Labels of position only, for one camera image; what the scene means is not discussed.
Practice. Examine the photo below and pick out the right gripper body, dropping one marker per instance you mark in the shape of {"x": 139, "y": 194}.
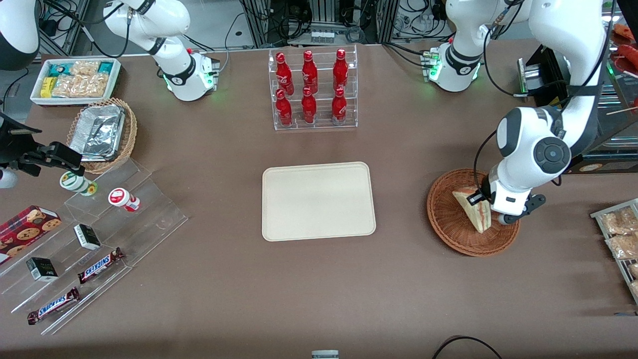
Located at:
{"x": 11, "y": 145}

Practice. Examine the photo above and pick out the triangle sandwich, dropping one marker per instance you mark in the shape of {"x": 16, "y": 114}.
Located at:
{"x": 478, "y": 217}

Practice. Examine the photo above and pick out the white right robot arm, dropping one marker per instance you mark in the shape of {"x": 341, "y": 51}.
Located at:
{"x": 174, "y": 75}

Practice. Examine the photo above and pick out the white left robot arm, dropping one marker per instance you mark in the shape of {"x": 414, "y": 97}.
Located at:
{"x": 528, "y": 139}

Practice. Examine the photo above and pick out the round brown wicker basket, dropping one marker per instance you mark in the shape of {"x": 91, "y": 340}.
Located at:
{"x": 448, "y": 224}

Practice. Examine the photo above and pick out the tan wicker basket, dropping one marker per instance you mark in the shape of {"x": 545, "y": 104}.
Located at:
{"x": 130, "y": 134}

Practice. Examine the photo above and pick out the cream plastic serving tray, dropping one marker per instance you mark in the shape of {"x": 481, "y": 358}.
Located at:
{"x": 319, "y": 202}

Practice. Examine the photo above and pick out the green white yogurt cup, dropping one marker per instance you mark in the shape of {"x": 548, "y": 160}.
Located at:
{"x": 75, "y": 183}

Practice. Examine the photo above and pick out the aluminium foil container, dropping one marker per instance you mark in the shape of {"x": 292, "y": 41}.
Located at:
{"x": 97, "y": 132}

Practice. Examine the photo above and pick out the yellow snack packet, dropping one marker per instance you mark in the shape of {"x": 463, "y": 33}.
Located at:
{"x": 47, "y": 87}

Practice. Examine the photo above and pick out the clear rice cracker bag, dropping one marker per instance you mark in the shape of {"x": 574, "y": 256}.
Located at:
{"x": 79, "y": 86}
{"x": 84, "y": 67}

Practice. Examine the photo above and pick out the red white yogurt cup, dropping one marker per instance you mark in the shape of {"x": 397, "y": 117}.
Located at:
{"x": 121, "y": 198}

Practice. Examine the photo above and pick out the teal snack packet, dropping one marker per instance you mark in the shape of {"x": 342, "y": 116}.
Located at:
{"x": 105, "y": 67}
{"x": 59, "y": 70}

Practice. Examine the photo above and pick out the red cookie box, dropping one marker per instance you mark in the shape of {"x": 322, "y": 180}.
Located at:
{"x": 25, "y": 232}

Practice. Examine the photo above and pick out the small black box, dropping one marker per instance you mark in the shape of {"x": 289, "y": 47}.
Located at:
{"x": 87, "y": 237}
{"x": 42, "y": 269}

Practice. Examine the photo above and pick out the white rectangular snack bin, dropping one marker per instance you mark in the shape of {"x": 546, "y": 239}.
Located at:
{"x": 117, "y": 75}

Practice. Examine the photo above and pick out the clear acrylic stepped shelf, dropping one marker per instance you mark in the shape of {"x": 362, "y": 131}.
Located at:
{"x": 149, "y": 219}

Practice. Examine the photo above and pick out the black food warmer appliance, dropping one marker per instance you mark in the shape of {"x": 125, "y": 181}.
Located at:
{"x": 618, "y": 162}

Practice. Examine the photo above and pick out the clear fried snack bag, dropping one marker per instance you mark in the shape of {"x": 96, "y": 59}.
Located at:
{"x": 620, "y": 222}
{"x": 623, "y": 247}
{"x": 634, "y": 270}

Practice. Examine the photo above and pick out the Snickers chocolate bar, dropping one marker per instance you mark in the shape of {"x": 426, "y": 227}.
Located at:
{"x": 54, "y": 305}
{"x": 99, "y": 266}

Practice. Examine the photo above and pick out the steel food pan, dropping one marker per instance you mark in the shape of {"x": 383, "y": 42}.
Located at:
{"x": 623, "y": 124}

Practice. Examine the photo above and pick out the wooden skewer stick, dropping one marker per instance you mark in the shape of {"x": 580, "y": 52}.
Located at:
{"x": 623, "y": 110}

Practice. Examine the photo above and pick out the red cola bottle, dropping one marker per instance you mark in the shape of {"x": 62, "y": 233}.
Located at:
{"x": 340, "y": 70}
{"x": 309, "y": 72}
{"x": 283, "y": 72}
{"x": 339, "y": 106}
{"x": 283, "y": 109}
{"x": 308, "y": 107}

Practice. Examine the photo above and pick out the clear acrylic bottle rack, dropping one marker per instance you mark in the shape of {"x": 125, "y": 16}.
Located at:
{"x": 321, "y": 127}

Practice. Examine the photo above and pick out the small grey device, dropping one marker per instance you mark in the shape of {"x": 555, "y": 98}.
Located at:
{"x": 325, "y": 354}

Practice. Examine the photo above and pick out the white power strip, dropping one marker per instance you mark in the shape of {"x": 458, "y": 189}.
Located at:
{"x": 324, "y": 36}

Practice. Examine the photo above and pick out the aluminium frame rack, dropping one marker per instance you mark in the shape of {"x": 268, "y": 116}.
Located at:
{"x": 259, "y": 25}

